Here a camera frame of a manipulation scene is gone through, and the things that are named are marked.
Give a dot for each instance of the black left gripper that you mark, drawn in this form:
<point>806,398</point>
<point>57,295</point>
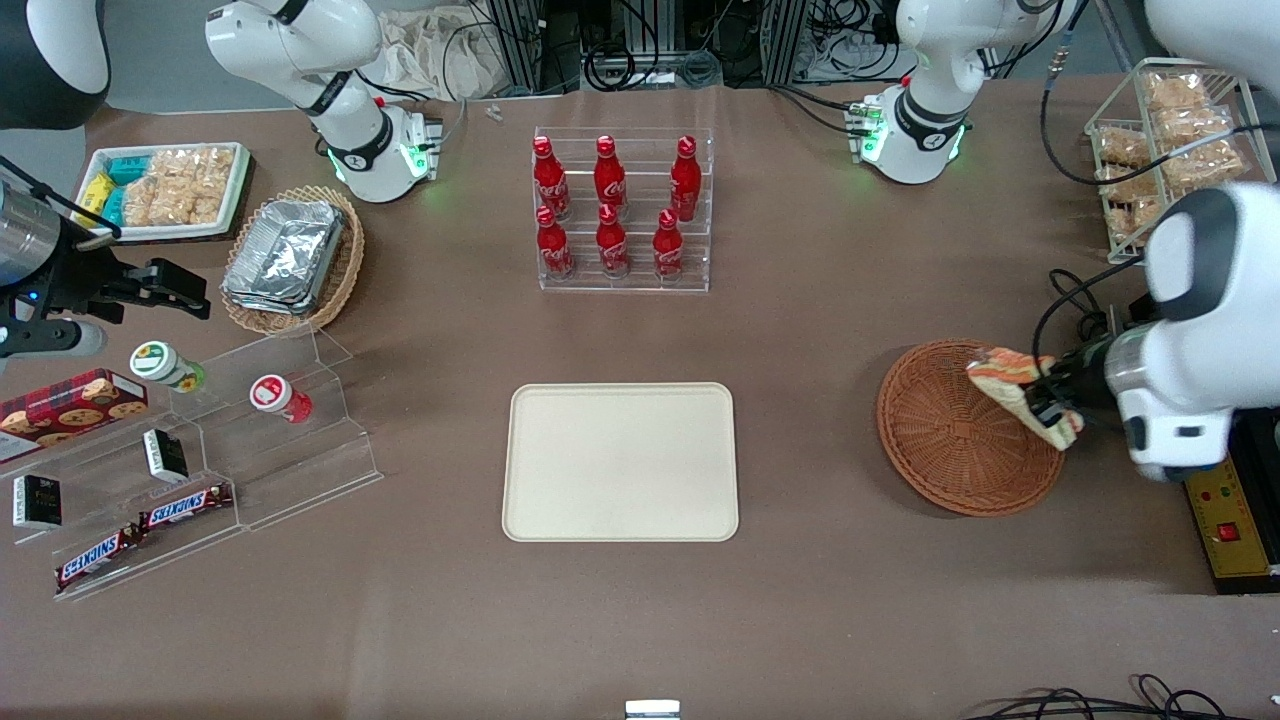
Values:
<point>1082,366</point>

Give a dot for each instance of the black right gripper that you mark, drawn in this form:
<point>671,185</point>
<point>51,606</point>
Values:
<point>78,276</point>

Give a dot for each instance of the triangle sandwich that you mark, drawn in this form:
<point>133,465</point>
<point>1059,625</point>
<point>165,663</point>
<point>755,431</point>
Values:
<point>1002,373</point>

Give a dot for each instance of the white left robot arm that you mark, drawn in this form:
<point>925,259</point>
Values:
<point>1210,300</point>

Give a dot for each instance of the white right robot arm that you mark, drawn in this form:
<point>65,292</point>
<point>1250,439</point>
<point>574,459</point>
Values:
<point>300,50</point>

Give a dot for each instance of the white rectangular snack tray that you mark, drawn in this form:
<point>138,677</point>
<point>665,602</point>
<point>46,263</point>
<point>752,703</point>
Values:
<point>165,232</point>

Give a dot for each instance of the brown round wicker basket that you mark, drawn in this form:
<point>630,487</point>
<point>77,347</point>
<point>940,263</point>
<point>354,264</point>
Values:
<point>940,440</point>

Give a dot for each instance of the aluminium foil tray stack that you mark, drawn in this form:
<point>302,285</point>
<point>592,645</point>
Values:
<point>285,255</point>

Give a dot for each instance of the tan oval wicker basket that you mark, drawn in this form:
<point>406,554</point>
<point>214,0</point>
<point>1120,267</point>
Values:
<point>345,270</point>

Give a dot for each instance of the cream plastic tray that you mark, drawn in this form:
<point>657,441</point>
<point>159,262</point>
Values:
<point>620,462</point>

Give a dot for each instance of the green lid drink bottle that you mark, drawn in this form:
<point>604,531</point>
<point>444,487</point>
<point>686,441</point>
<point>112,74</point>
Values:
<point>160,364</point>

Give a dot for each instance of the rice cracker snack pack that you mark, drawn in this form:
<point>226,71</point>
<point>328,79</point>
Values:
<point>215,185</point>
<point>177,205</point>
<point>1125,185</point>
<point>172,165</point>
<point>1195,125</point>
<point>1125,218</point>
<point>1175,90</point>
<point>1120,145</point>
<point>1200,165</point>
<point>140,203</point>

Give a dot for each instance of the teal snack pack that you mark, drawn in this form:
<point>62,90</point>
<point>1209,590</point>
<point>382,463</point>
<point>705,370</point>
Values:
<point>112,206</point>
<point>127,169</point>

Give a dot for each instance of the yellow snack pack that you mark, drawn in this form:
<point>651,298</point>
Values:
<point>95,198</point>

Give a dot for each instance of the red cookie box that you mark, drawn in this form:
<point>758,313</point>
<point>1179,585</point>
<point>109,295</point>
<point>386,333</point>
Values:
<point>70,405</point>

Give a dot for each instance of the red lid drink bottle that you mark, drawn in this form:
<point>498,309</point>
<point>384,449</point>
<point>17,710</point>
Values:
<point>275,395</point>

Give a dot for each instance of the small black box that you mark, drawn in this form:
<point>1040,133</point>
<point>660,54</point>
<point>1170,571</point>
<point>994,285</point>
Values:
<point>38,502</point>
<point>165,455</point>

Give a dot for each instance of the snickers chocolate bar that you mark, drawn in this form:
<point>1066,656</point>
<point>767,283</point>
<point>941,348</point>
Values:
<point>185,506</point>
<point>95,558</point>

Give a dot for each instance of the black machine yellow control panel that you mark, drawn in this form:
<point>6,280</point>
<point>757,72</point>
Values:
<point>1230,540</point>

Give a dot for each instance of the clear acrylic step display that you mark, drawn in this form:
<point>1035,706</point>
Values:
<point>300,470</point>

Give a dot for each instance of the crumpled beige plastic sheet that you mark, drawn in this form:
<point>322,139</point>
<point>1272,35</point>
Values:
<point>440,55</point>

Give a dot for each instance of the red cola bottle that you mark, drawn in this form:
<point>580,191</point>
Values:
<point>685,182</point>
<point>553,248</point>
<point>668,250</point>
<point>612,245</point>
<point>550,180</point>
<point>609,178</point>

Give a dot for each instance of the clear acrylic bottle rack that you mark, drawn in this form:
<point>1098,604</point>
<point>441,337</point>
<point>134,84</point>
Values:
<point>640,150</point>

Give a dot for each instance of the small white device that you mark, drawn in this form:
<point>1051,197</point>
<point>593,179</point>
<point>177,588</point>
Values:
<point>652,711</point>

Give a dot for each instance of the aluminium profile frame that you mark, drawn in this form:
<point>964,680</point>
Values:
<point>520,45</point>
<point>785,40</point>

